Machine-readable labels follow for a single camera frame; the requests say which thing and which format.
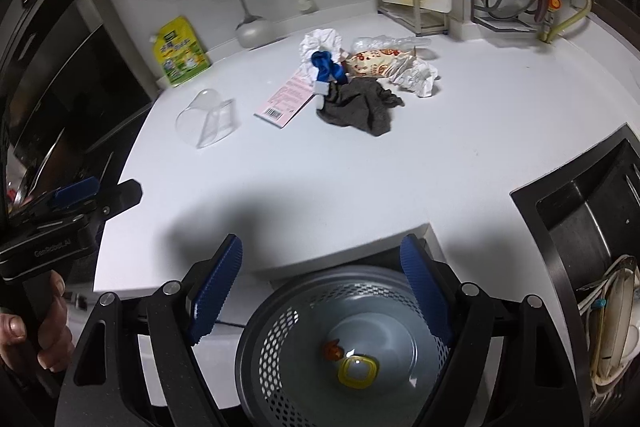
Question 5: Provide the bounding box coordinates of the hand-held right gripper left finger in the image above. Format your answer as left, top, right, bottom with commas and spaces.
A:
54, 234, 244, 427

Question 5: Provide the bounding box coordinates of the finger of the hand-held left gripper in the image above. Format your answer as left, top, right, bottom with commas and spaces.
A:
10, 177, 101, 228
75, 179, 144, 228

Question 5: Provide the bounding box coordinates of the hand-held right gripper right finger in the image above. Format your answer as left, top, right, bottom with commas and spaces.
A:
400, 234, 586, 427

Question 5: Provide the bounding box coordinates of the grey mesh waste bin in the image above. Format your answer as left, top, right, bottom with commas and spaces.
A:
234, 264, 468, 427

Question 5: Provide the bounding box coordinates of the clear plastic cup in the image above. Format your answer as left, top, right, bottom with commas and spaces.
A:
176, 89, 236, 150

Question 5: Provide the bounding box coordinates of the pink paper card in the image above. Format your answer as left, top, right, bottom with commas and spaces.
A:
254, 72, 313, 128

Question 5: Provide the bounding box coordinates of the grey cloth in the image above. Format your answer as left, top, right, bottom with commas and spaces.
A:
316, 77, 405, 136

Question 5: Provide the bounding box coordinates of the person's left hand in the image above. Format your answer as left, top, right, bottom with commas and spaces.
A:
0, 271, 76, 374

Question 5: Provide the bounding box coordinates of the small orange scrap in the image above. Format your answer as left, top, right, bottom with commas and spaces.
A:
322, 339, 346, 362

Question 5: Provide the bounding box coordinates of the black integrated stove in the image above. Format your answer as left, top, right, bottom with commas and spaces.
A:
0, 0, 156, 218

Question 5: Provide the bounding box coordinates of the green yellow refill pouch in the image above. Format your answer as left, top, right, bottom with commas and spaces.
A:
150, 17, 212, 88

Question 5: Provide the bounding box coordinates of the black kitchen sink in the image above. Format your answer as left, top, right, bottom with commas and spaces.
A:
510, 123, 640, 427

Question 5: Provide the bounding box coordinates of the pile of dirty dishes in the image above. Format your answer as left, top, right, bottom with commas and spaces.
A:
577, 254, 640, 408

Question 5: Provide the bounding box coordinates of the red printed snack wrapper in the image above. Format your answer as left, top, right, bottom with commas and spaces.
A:
345, 48, 416, 79

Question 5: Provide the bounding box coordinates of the clear plastic bag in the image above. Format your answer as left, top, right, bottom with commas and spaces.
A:
350, 35, 433, 58

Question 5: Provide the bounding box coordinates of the yellow plastic ring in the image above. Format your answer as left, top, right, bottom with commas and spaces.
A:
337, 355, 379, 390

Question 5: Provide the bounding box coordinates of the yellow gas hose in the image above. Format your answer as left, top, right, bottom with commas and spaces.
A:
540, 0, 593, 44

